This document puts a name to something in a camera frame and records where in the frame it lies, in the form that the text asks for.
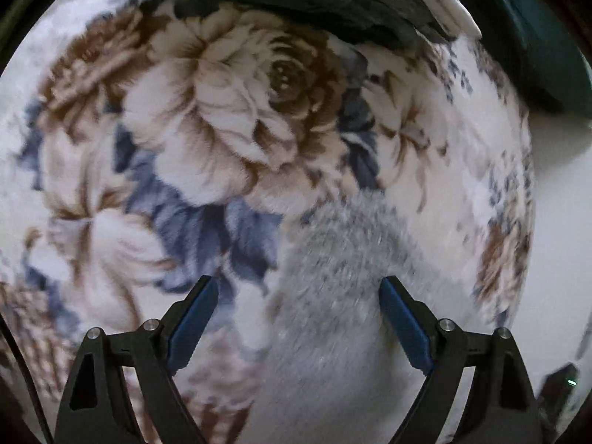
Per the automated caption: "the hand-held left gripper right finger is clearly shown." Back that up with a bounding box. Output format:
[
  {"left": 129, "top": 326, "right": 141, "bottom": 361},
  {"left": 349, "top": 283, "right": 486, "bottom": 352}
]
[{"left": 378, "top": 276, "right": 542, "bottom": 444}]

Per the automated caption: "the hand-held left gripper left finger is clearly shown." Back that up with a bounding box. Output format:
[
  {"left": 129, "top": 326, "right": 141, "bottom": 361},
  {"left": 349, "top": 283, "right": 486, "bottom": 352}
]
[{"left": 54, "top": 275, "right": 219, "bottom": 444}]

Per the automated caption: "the grey fluffy towel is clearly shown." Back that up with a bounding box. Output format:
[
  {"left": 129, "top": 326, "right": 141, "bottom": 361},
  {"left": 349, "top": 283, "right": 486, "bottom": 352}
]
[{"left": 240, "top": 192, "right": 491, "bottom": 444}]

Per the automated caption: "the floral printed blanket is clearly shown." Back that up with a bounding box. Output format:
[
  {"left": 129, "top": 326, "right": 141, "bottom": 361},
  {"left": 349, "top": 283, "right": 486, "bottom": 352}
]
[{"left": 0, "top": 0, "right": 537, "bottom": 444}]

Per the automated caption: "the black cable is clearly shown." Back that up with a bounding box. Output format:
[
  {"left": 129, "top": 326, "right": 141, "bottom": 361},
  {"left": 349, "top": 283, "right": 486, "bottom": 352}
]
[{"left": 0, "top": 312, "right": 49, "bottom": 444}]

